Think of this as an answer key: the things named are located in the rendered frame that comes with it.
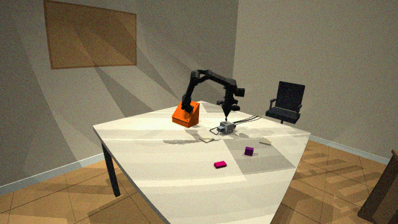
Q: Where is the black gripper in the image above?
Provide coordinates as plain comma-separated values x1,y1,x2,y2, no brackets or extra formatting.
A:
217,95,240,117

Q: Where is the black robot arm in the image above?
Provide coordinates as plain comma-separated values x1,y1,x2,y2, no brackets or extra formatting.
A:
181,69,245,113

